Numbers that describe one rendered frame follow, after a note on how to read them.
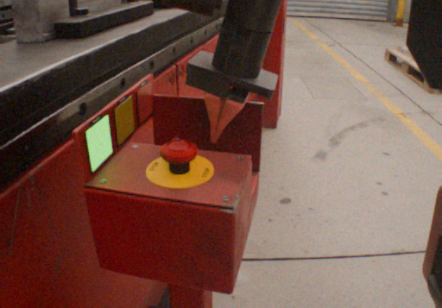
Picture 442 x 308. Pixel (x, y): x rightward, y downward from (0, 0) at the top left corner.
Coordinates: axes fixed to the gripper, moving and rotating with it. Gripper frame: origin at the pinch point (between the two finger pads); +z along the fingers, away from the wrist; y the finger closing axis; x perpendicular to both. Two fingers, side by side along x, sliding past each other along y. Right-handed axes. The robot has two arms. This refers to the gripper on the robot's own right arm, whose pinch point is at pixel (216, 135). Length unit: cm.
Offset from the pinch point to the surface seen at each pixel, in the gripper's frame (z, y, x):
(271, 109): 64, -12, -180
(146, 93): -1.7, 10.6, -1.6
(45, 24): -4.1, 32.8, -9.8
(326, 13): 53, -72, -739
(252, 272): 75, -21, -55
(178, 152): -2.6, 2.1, 11.1
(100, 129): -1.9, 10.8, 10.8
